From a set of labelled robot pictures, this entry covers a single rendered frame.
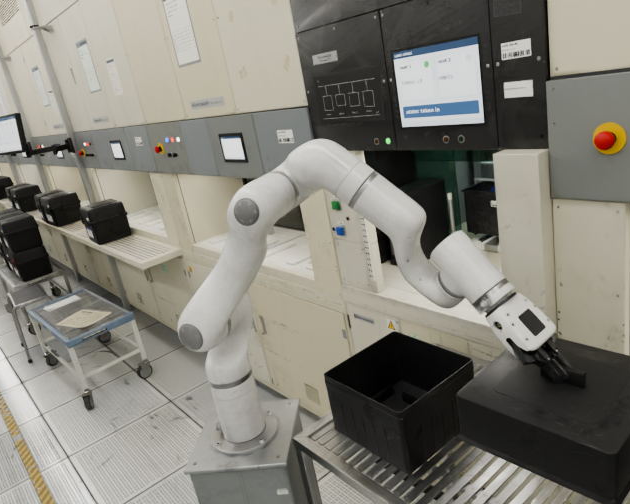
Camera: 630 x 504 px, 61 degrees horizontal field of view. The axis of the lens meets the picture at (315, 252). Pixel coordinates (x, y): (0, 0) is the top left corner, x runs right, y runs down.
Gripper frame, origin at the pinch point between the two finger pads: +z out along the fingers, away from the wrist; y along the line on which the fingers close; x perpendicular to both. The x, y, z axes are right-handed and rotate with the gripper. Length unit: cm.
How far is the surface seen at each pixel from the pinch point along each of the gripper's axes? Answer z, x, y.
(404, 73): -81, 5, 42
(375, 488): -1, 46, -20
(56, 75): -348, 220, 58
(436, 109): -67, 5, 41
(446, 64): -71, -6, 41
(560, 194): -26.7, -3.5, 38.8
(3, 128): -327, 241, 10
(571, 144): -33, -14, 39
